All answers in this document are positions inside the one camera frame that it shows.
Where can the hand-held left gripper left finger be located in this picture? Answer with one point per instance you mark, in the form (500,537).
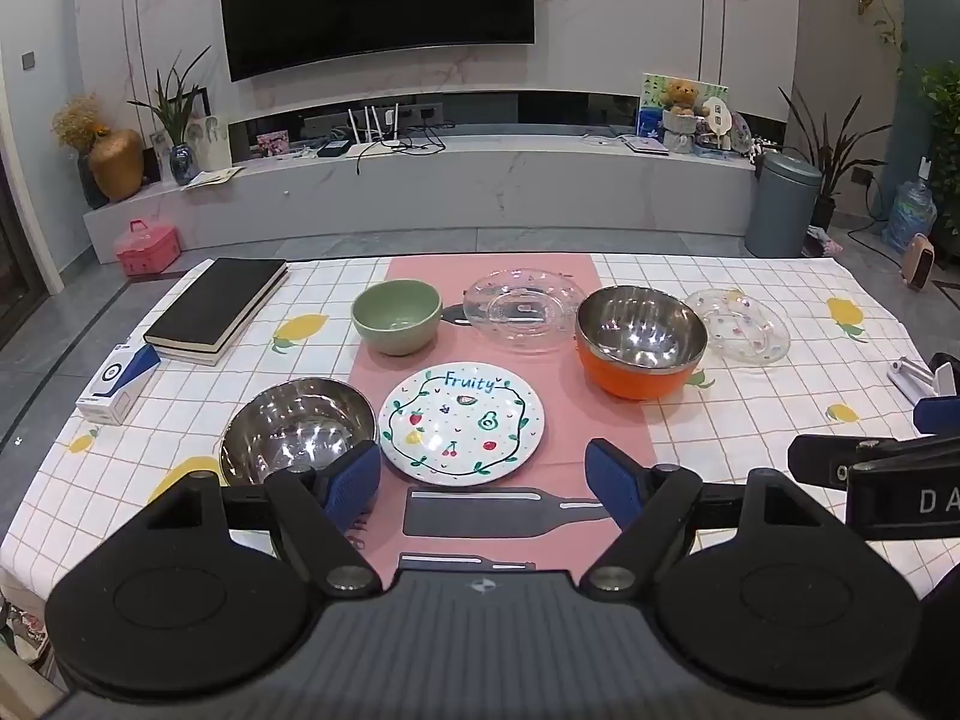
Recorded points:
(351,486)

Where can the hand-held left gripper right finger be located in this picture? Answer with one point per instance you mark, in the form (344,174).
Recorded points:
(611,481)

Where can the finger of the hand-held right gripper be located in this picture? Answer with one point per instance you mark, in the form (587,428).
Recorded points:
(825,461)
(941,415)

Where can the stainless steel bowl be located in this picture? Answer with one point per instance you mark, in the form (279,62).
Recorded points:
(292,427)

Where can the fruit print white plate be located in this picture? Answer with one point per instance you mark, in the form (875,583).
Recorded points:
(457,427)

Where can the orange steel-lined bowl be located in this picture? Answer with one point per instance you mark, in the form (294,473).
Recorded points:
(637,360)

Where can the green ceramic bowl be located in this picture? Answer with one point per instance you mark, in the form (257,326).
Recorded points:
(396,319)

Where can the white stand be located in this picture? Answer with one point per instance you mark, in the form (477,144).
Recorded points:
(911,381)

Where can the pink table runner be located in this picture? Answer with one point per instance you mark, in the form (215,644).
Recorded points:
(570,420)

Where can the beige small heater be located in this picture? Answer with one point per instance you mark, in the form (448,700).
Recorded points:
(919,262)

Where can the dotted clear glass plate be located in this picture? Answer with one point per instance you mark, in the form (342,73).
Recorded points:
(742,326)

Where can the blue water bottle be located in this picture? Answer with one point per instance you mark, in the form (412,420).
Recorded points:
(909,214)

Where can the black book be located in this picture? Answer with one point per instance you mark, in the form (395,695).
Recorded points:
(214,304)

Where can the white and blue box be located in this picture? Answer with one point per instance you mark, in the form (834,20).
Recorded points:
(120,382)

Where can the grey trash can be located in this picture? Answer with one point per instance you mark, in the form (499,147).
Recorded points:
(780,206)

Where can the potted long-leaf plant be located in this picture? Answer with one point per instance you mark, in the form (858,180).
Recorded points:
(829,157)

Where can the leafy green plant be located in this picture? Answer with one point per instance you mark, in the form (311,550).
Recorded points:
(943,109)

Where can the pink storage box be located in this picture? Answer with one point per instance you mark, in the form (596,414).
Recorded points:
(148,249)

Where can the paper booklet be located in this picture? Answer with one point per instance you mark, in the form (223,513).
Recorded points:
(214,177)

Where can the pink card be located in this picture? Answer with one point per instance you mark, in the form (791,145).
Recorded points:
(274,145)

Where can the white router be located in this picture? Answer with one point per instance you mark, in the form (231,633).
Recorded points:
(375,133)

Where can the round hand fan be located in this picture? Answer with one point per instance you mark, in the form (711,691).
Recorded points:
(716,116)

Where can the blue glass vase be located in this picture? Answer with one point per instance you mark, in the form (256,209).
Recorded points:
(183,165)

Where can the white mushroom picture card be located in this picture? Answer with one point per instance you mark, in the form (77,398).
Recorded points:
(214,142)

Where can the brown teddy bear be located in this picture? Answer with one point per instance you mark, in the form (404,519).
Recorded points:
(681,97)

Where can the green picture board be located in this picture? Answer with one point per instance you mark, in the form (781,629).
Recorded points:
(651,90)

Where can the gold vase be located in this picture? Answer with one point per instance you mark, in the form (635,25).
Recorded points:
(116,165)

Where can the long-leaf green plant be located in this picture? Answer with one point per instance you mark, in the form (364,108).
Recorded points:
(174,105)

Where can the dried yellow flowers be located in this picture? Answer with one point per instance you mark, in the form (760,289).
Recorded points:
(75,120)

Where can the black television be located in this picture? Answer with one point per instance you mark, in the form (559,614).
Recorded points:
(375,0)

